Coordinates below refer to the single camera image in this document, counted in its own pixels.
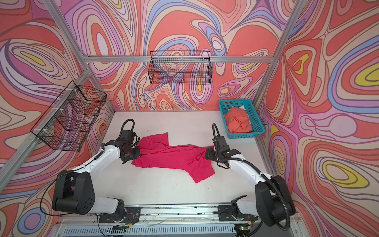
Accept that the magenta t shirt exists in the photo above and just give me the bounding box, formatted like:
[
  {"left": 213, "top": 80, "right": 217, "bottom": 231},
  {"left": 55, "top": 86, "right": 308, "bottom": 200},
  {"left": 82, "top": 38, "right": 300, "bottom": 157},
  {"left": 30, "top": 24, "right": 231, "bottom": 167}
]
[{"left": 132, "top": 133, "right": 215, "bottom": 183}]

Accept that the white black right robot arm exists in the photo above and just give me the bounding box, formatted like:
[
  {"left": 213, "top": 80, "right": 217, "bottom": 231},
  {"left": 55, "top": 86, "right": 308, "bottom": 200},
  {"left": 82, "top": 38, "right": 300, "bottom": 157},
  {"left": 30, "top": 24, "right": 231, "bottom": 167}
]
[{"left": 205, "top": 124, "right": 296, "bottom": 231}]

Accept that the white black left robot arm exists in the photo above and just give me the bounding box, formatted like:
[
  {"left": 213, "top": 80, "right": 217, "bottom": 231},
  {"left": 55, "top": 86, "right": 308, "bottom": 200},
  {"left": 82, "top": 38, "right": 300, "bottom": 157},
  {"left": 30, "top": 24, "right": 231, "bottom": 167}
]
[{"left": 50, "top": 118, "right": 141, "bottom": 223}]

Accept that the coral red t shirt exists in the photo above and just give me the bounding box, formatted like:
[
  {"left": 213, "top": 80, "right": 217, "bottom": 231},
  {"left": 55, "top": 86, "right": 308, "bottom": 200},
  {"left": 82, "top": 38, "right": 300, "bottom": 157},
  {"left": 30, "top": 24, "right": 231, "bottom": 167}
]
[{"left": 224, "top": 107, "right": 252, "bottom": 133}]

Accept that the teal plastic basket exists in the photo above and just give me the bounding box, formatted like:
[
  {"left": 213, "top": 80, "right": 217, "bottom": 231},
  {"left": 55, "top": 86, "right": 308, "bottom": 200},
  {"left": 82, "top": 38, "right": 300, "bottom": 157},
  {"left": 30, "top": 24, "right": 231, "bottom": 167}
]
[{"left": 219, "top": 99, "right": 265, "bottom": 139}]

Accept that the aluminium horizontal back bar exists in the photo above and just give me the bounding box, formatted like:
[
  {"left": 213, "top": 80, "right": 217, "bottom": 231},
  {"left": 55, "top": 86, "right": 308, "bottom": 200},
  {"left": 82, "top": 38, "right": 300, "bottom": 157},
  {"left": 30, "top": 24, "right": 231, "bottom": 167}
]
[{"left": 83, "top": 55, "right": 274, "bottom": 63}]

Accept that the black wire basket left wall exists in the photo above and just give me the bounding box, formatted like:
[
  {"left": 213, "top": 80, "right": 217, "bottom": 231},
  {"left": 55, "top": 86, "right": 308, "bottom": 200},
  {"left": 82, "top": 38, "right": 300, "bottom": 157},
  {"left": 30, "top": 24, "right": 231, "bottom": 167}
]
[{"left": 30, "top": 81, "right": 107, "bottom": 152}]

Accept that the black wire basket wall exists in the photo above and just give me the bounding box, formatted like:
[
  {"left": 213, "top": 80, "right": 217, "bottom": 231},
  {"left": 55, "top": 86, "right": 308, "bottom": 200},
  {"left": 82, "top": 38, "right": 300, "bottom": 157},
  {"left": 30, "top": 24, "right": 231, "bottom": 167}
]
[
  {"left": 30, "top": 81, "right": 107, "bottom": 152},
  {"left": 148, "top": 49, "right": 213, "bottom": 86}
]

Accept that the black wire basket back wall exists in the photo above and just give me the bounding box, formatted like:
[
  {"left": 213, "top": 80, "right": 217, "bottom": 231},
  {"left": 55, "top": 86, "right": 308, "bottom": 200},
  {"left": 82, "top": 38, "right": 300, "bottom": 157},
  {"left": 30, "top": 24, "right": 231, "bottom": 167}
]
[{"left": 148, "top": 49, "right": 213, "bottom": 86}]

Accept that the aluminium left wall bar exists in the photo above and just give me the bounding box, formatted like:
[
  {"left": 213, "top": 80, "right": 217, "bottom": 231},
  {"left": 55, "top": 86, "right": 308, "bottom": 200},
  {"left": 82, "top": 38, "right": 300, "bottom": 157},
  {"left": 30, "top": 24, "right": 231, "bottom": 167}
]
[{"left": 1, "top": 69, "right": 89, "bottom": 191}]

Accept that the aluminium frame corner post left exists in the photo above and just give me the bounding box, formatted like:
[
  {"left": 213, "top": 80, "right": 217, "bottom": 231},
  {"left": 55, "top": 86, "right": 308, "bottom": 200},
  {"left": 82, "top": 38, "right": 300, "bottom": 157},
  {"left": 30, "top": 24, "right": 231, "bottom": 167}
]
[{"left": 44, "top": 0, "right": 116, "bottom": 113}]

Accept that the aluminium frame corner post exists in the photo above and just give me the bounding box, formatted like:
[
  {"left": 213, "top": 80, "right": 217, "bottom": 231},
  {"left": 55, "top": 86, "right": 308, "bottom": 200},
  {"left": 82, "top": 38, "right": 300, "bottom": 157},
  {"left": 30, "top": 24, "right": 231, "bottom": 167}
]
[
  {"left": 44, "top": 0, "right": 116, "bottom": 113},
  {"left": 253, "top": 0, "right": 308, "bottom": 110}
]

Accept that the aluminium frame corner post right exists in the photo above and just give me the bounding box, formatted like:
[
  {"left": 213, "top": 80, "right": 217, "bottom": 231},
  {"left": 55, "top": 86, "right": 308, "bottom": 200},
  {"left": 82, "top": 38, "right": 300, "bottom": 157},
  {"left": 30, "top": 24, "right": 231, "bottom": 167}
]
[{"left": 253, "top": 0, "right": 308, "bottom": 110}]

